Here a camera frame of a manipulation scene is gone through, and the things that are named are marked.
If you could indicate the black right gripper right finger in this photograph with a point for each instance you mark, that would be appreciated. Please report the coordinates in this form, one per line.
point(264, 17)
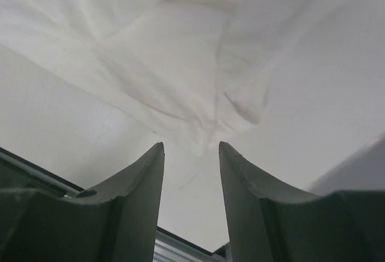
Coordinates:
point(270, 220)

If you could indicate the white t shirt robot print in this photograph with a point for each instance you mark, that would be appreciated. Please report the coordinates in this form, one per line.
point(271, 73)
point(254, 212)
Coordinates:
point(201, 71)

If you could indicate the aluminium frame rail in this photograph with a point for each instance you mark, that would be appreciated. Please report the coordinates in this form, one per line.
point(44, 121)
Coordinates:
point(180, 247)

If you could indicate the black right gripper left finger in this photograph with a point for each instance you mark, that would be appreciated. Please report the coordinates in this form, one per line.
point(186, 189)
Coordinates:
point(120, 213)

